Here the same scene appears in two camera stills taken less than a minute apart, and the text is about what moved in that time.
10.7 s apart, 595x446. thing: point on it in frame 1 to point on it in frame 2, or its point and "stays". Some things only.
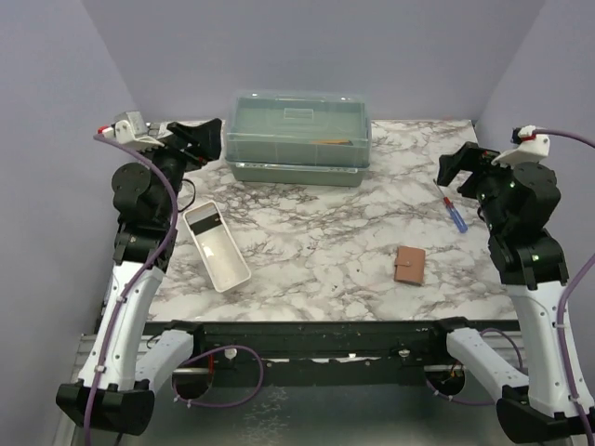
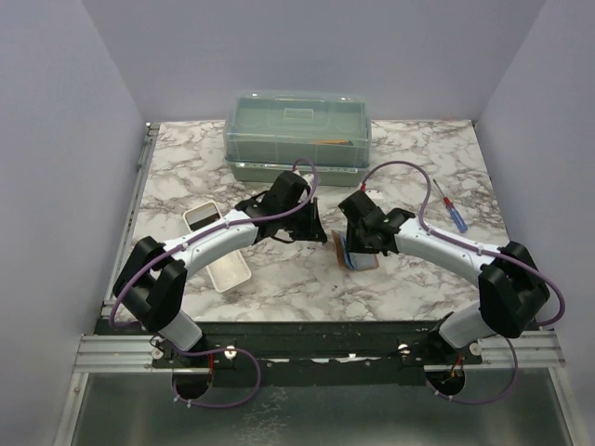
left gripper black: (205, 145) to (313, 229)
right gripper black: (470, 156) to (354, 245)
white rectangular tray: (217, 246) stays
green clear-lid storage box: (299, 137) stays
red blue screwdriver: (453, 211) stays
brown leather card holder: (409, 265) to (352, 261)
